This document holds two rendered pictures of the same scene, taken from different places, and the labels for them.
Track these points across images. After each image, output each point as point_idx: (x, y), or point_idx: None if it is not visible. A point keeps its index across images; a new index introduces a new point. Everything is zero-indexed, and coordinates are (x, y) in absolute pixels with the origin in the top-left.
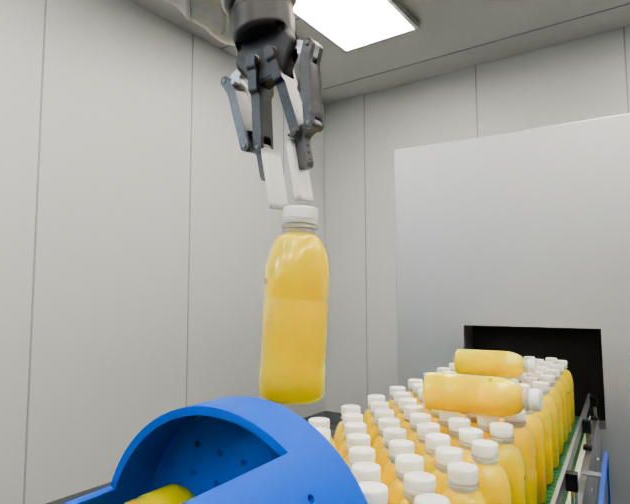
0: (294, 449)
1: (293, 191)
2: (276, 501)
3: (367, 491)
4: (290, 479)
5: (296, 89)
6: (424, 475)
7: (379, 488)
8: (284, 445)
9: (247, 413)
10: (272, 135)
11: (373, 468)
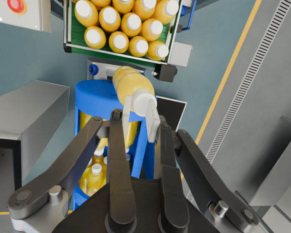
0: (144, 117)
1: (145, 119)
2: (146, 130)
3: (142, 52)
4: (146, 124)
5: (175, 167)
6: (159, 26)
7: (145, 47)
8: (142, 119)
9: (129, 118)
10: (122, 128)
11: (138, 23)
